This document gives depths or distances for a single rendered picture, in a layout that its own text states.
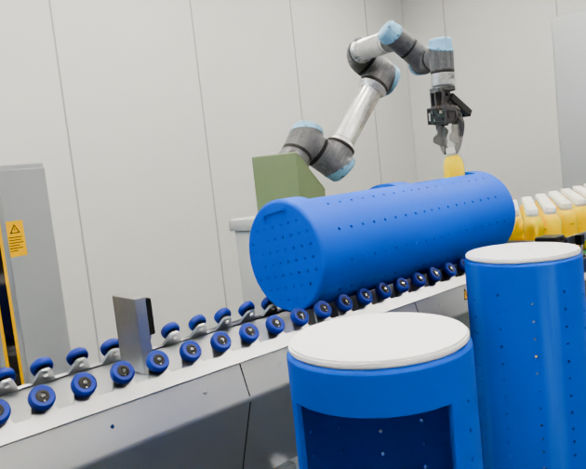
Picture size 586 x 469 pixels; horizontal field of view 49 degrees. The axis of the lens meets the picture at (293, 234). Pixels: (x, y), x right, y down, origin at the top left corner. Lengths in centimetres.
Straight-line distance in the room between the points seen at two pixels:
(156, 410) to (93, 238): 324
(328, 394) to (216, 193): 424
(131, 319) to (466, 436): 70
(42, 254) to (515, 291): 196
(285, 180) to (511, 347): 96
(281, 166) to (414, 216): 62
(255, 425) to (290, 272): 38
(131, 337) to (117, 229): 322
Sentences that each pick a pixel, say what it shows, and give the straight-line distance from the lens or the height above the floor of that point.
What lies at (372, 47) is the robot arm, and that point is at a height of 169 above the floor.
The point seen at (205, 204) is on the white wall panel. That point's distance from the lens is 500.
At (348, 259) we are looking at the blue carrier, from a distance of 154.
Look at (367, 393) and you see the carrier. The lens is 89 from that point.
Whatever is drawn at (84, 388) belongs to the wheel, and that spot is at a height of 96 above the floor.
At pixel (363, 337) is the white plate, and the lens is 99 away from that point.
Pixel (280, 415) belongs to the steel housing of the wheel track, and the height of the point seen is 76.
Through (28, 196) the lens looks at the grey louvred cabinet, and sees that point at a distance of 286.
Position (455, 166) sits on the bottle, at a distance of 212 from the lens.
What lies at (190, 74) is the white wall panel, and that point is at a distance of 507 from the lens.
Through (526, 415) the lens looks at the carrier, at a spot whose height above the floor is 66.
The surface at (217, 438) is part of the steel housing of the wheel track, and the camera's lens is 138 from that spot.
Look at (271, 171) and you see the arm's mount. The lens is 222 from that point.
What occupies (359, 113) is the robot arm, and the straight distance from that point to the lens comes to 246.
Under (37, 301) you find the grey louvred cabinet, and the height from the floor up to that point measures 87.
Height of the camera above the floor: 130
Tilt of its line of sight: 6 degrees down
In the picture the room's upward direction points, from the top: 6 degrees counter-clockwise
